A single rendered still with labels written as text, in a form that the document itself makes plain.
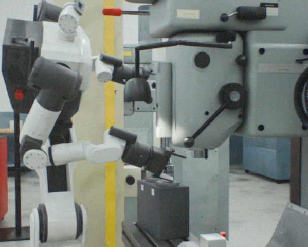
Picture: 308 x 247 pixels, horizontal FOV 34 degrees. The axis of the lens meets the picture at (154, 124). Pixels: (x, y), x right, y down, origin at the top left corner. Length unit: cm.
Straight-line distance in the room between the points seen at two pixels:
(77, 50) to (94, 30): 141
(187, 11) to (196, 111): 26
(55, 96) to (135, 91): 40
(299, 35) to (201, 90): 32
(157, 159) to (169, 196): 15
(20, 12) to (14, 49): 879
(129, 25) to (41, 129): 907
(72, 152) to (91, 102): 140
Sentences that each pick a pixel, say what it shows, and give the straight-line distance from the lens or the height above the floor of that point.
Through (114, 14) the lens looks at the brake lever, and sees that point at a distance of 149.
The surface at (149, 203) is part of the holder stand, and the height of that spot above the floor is 106.
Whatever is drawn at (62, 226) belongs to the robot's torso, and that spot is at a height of 99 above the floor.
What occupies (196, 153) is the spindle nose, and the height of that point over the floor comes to 129.
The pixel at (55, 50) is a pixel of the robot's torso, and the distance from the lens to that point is 171.
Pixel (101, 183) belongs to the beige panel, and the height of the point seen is 92.
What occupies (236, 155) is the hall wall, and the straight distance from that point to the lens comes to 1132.
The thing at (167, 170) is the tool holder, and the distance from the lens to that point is 185.
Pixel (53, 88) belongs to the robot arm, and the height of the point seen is 148.
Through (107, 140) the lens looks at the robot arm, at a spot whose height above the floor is 131.
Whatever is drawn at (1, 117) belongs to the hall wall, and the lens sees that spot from 1037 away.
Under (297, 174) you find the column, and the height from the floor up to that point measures 120.
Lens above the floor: 145
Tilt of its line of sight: 3 degrees down
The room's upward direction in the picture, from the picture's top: straight up
